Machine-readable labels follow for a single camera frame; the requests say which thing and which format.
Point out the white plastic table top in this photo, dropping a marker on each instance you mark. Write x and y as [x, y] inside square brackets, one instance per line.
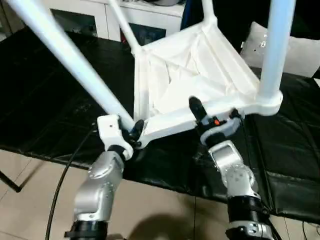
[187, 75]

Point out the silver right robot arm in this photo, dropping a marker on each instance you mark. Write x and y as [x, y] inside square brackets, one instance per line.
[232, 170]

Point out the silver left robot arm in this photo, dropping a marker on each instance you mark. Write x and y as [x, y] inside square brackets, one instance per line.
[100, 180]

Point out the grey printed pillow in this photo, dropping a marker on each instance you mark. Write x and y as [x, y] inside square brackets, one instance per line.
[252, 42]

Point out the black robot body part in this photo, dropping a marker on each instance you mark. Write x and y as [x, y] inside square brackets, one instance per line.
[116, 237]

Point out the black work mat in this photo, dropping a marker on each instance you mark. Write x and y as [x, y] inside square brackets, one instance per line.
[50, 87]

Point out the black sofa with gold label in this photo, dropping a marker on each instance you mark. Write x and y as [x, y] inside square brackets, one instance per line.
[237, 15]

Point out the white side board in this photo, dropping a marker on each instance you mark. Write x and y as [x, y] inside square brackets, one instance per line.
[317, 82]

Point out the white cabinet with glass doors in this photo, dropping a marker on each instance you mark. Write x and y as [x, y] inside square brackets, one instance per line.
[75, 5]

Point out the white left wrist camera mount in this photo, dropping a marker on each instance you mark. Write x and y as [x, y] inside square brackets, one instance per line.
[110, 130]

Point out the black metal frame bar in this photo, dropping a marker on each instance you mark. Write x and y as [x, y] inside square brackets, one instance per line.
[10, 180]

